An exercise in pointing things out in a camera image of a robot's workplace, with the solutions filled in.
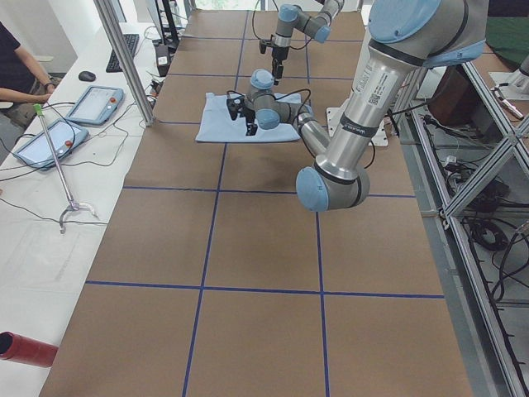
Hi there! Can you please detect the black keyboard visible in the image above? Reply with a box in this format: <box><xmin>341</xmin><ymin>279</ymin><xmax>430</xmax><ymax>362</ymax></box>
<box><xmin>105</xmin><ymin>33</ymin><xmax>141</xmax><ymax>74</ymax></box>

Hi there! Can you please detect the black computer mouse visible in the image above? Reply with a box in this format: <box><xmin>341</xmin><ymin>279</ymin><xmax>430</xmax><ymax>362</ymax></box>
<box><xmin>78</xmin><ymin>70</ymin><xmax>96</xmax><ymax>82</ymax></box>

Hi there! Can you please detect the aluminium frame rack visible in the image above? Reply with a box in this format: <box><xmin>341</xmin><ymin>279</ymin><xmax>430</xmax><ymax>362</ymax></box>
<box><xmin>391</xmin><ymin>54</ymin><xmax>528</xmax><ymax>396</ymax></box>

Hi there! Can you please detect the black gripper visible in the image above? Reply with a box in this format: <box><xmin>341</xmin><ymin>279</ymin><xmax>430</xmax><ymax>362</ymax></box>
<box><xmin>272</xmin><ymin>45</ymin><xmax>289</xmax><ymax>80</ymax></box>
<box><xmin>241</xmin><ymin>105</ymin><xmax>258</xmax><ymax>136</ymax></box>

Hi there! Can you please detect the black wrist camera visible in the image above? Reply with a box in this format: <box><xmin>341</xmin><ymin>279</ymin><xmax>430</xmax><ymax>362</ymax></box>
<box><xmin>226</xmin><ymin>91</ymin><xmax>246</xmax><ymax>121</ymax></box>
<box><xmin>259</xmin><ymin>37</ymin><xmax>274</xmax><ymax>54</ymax></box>

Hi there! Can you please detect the reacher grabber tool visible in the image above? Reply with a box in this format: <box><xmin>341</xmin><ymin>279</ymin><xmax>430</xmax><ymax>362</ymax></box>
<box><xmin>34</xmin><ymin>104</ymin><xmax>98</xmax><ymax>234</ymax></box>

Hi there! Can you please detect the teach pendant tablet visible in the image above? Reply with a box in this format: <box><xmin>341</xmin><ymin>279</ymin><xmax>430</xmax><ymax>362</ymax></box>
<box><xmin>11</xmin><ymin>117</ymin><xmax>90</xmax><ymax>170</ymax></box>
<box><xmin>64</xmin><ymin>85</ymin><xmax>124</xmax><ymax>126</ymax></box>

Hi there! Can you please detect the upper teach pendant tablet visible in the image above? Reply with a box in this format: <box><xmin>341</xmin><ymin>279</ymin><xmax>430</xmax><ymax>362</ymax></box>
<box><xmin>64</xmin><ymin>85</ymin><xmax>124</xmax><ymax>126</ymax></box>

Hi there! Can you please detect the person in black shirt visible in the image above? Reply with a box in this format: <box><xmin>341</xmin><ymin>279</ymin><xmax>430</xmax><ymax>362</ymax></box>
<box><xmin>1</xmin><ymin>24</ymin><xmax>61</xmax><ymax>129</ymax></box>

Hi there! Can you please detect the light blue t-shirt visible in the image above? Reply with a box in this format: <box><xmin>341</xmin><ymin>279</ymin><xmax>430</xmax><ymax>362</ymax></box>
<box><xmin>195</xmin><ymin>93</ymin><xmax>299</xmax><ymax>143</ymax></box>

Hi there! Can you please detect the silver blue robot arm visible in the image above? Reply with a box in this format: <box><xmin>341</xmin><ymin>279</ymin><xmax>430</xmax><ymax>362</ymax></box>
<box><xmin>226</xmin><ymin>1</ymin><xmax>488</xmax><ymax>212</ymax></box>
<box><xmin>260</xmin><ymin>0</ymin><xmax>344</xmax><ymax>85</ymax></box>

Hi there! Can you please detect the aluminium frame post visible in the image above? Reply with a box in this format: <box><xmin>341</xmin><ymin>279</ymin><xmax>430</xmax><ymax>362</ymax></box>
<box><xmin>93</xmin><ymin>0</ymin><xmax>155</xmax><ymax>127</ymax></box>

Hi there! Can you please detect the red bottle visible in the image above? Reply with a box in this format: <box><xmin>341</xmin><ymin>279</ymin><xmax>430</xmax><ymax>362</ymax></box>
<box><xmin>1</xmin><ymin>332</ymin><xmax>59</xmax><ymax>368</ymax></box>

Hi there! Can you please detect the lower teach pendant tablet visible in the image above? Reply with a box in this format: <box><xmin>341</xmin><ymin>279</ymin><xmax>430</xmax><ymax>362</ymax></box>
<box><xmin>11</xmin><ymin>117</ymin><xmax>90</xmax><ymax>170</ymax></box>

